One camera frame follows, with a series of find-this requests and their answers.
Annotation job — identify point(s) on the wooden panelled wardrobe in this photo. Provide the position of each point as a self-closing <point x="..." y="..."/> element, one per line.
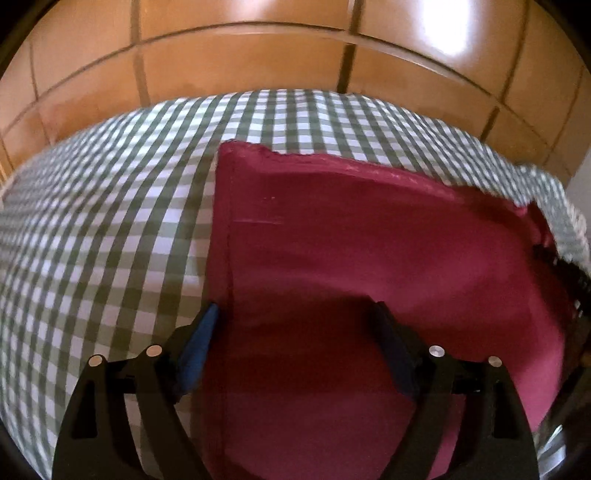
<point x="231" y="60"/>

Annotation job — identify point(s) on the green checkered bed blanket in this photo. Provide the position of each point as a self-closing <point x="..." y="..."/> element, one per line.
<point x="106" y="221"/>

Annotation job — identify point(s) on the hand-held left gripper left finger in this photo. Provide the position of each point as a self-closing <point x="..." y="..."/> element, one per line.
<point x="196" y="350"/>

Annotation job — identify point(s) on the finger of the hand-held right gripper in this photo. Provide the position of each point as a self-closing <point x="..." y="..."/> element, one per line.
<point x="554" y="261"/>

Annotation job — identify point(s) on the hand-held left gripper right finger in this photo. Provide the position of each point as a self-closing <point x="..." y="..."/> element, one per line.
<point x="399" y="355"/>

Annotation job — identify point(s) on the maroon embroidered sweater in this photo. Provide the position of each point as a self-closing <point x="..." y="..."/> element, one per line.
<point x="346" y="249"/>

